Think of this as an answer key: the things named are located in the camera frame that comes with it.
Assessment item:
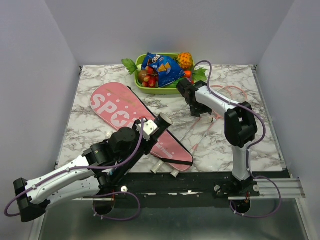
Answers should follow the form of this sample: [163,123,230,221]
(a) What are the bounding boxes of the black shuttlecock tube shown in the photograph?
[108,113,173,185]

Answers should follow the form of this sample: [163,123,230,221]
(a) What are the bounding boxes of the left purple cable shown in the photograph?
[4,117,147,222]

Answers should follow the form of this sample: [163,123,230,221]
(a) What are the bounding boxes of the brown toy fruit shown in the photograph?
[137,69,148,84]

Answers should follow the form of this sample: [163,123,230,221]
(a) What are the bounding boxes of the toy pineapple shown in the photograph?
[175,52,194,70]

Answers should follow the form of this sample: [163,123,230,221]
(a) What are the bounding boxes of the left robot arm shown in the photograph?
[13,116,172,223]

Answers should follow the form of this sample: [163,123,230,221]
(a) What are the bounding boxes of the red toy berries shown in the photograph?
[142,66,159,88]

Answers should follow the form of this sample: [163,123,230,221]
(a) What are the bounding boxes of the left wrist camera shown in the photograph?
[142,119,159,141]

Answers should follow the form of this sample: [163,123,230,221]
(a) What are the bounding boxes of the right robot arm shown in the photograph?
[176,78,258,196]

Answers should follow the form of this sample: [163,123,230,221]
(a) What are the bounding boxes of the toy carrot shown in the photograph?
[184,70,192,78]

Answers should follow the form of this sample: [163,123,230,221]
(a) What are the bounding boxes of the green fake leaf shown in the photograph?
[192,67,207,82]
[121,58,138,75]

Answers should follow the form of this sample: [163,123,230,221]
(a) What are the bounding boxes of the blue chips bag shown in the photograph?
[141,52,185,88]

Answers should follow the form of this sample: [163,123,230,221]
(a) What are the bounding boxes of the pink racket bag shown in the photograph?
[90,81,194,172]

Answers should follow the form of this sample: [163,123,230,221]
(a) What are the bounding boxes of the green fake leaf right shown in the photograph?
[192,67,207,82]

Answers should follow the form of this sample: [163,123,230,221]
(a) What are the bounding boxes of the white shuttlecock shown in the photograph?
[204,115,217,124]

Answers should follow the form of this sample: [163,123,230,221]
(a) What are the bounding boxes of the green plastic bin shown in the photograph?
[134,52,197,95]

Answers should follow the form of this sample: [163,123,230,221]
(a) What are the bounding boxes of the green fake leaf left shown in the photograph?
[121,58,138,75]

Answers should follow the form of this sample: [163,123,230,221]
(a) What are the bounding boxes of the white racket handle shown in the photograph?
[150,160,164,174]
[170,169,180,178]

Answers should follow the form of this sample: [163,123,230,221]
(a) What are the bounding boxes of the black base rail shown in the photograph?
[74,170,283,208]

